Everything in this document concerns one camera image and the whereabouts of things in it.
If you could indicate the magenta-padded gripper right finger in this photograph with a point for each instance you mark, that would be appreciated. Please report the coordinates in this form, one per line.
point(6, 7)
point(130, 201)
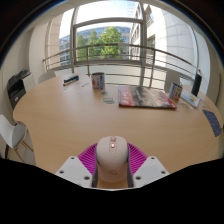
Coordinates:
point(151, 169)

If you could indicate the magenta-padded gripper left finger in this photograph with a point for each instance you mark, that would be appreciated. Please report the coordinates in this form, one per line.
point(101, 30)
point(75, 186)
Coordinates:
point(71, 170)

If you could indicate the beige computer mouse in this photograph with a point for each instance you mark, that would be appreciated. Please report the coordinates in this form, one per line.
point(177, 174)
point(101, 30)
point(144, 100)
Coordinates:
point(111, 160)

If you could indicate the red magazine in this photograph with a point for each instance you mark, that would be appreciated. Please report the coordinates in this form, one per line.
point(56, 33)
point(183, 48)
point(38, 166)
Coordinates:
point(143, 96)

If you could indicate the blue rectangular sticker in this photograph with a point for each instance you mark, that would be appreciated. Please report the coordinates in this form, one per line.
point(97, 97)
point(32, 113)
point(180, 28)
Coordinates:
point(108, 100)

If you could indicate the small blue sticker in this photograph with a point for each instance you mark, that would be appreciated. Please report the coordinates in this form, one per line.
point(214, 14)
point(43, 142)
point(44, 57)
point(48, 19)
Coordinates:
point(103, 92)

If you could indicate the black and white printer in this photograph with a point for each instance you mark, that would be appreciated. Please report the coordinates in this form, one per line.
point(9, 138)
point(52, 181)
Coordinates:
point(16, 88)

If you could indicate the metal balcony railing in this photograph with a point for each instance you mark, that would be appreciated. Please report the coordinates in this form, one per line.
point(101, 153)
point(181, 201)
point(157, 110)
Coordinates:
point(116, 44)

